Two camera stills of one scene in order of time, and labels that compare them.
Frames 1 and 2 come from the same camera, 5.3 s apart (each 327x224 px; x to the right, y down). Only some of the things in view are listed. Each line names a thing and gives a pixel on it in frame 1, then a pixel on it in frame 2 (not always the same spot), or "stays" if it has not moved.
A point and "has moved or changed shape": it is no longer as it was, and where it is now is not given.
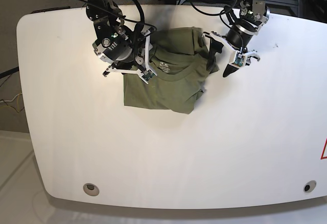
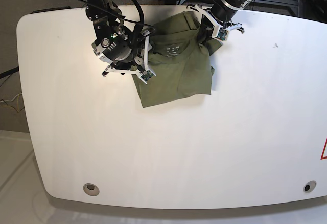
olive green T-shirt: [179, 59] has moved or changed shape
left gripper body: [127, 48] stays
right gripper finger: [215, 46] → [206, 29]
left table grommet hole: [91, 189] stays
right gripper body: [238, 58] → [217, 31]
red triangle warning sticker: [325, 157] stays
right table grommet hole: [309, 186] stays
